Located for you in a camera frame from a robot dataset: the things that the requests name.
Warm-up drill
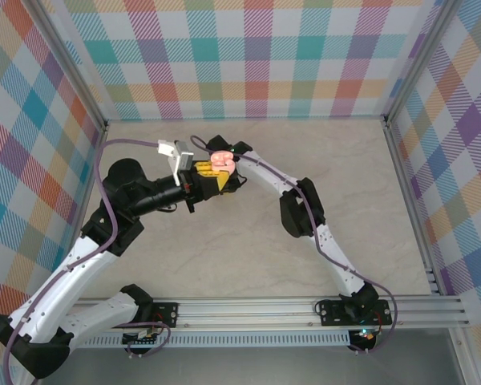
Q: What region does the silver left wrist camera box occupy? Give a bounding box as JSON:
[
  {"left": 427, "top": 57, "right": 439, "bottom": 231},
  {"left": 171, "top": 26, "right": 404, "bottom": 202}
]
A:
[{"left": 166, "top": 139, "right": 196, "bottom": 188}]

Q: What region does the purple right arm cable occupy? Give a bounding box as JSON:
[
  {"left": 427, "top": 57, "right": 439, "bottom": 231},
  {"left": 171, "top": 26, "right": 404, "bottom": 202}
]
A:
[{"left": 188, "top": 134, "right": 398, "bottom": 356}]

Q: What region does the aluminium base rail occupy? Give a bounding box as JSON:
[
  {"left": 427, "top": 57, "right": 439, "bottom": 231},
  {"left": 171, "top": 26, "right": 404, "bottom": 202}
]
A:
[{"left": 70, "top": 295, "right": 472, "bottom": 332}]

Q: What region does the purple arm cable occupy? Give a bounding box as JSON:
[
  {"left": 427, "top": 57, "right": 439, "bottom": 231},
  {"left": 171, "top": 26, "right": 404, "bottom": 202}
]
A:
[
  {"left": 188, "top": 134, "right": 398, "bottom": 356},
  {"left": 2, "top": 137, "right": 173, "bottom": 385}
]

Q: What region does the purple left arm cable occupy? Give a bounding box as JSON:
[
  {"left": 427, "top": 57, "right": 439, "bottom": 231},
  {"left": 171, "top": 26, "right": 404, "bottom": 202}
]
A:
[{"left": 2, "top": 137, "right": 173, "bottom": 385}]

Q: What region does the aluminium frame post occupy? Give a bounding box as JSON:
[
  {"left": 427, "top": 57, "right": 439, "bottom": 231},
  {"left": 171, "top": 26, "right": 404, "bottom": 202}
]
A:
[
  {"left": 30, "top": 0, "right": 110, "bottom": 136},
  {"left": 380, "top": 0, "right": 462, "bottom": 129},
  {"left": 448, "top": 327, "right": 476, "bottom": 385}
]

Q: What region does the white slotted cable duct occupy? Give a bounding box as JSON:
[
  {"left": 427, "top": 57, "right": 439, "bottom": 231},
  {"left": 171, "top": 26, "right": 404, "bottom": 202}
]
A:
[{"left": 79, "top": 329, "right": 352, "bottom": 349}]

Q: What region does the pink earbud charging case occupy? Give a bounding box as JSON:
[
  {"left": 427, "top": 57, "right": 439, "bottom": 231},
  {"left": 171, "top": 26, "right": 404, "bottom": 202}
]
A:
[{"left": 209, "top": 150, "right": 237, "bottom": 174}]

